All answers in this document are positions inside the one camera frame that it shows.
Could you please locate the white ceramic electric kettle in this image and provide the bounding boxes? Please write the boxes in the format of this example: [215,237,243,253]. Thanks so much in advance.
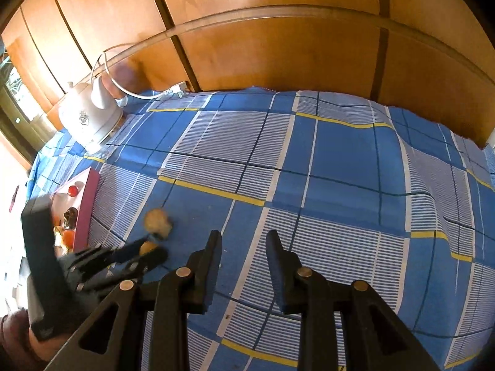
[59,77,123,154]

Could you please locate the pink-rimmed white tray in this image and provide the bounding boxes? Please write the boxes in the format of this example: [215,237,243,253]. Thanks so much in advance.
[51,168,100,252]

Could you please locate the red cherry tomato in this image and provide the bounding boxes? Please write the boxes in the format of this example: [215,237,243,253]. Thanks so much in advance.
[68,185,79,197]

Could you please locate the wooden wardrobe panels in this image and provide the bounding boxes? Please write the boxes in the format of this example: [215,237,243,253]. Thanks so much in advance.
[1,0,494,145]

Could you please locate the cut sugarcane piece white end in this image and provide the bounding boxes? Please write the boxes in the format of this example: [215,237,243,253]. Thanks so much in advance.
[144,208,173,240]

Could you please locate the wooden glass-panel door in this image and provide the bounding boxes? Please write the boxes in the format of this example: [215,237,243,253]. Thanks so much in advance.
[1,40,56,163]

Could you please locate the white kettle power cord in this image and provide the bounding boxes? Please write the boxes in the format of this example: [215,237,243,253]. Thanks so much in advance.
[90,43,192,101]

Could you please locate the person's left hand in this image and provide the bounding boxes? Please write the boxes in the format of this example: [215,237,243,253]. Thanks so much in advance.
[1,309,71,371]

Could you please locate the small tan round fruit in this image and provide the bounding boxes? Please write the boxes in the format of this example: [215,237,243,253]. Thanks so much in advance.
[139,240,159,255]

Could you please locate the blue plaid tablecloth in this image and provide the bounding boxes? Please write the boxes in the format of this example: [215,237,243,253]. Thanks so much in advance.
[27,88,494,370]

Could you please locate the large orange with stem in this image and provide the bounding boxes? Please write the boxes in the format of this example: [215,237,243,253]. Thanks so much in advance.
[61,229,75,250]

